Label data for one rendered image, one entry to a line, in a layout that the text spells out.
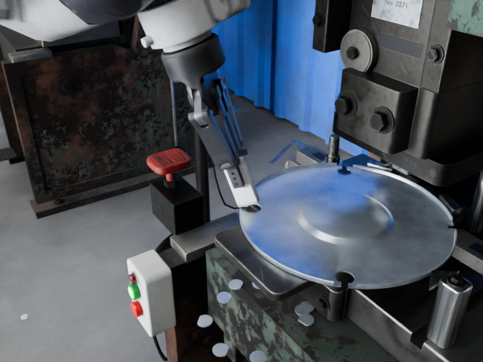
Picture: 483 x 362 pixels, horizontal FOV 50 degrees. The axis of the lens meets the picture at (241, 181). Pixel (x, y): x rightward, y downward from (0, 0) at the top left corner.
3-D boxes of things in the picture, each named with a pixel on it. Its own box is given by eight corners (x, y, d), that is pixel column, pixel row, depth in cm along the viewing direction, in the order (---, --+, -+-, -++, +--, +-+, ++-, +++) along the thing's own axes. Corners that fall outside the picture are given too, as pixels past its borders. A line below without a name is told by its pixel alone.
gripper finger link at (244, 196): (243, 158, 69) (242, 161, 68) (259, 200, 72) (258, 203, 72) (222, 163, 70) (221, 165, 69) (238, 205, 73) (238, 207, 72)
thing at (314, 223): (437, 174, 81) (438, 170, 81) (477, 304, 56) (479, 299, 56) (256, 160, 85) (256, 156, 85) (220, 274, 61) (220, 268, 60)
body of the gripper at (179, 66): (169, 41, 67) (194, 105, 71) (149, 60, 60) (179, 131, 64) (222, 24, 65) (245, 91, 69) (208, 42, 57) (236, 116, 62)
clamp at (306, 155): (346, 212, 85) (353, 157, 80) (284, 171, 97) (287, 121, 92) (372, 201, 88) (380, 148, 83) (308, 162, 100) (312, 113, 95)
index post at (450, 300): (443, 351, 60) (461, 289, 55) (422, 335, 62) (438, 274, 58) (458, 340, 62) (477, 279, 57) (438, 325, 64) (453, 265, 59)
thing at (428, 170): (436, 206, 63) (445, 167, 61) (326, 146, 78) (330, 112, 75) (511, 170, 71) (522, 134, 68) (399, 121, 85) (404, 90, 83)
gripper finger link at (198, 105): (206, 70, 63) (196, 85, 58) (220, 109, 65) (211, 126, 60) (188, 76, 63) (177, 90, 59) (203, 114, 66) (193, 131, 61)
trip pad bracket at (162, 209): (180, 288, 96) (173, 200, 86) (157, 261, 103) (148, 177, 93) (208, 276, 99) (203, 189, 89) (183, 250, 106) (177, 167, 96)
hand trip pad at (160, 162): (162, 207, 90) (158, 169, 87) (147, 192, 95) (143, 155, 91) (196, 195, 94) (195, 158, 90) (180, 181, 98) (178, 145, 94)
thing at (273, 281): (272, 374, 64) (275, 293, 57) (213, 307, 74) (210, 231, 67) (407, 296, 76) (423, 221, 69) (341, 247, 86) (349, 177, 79)
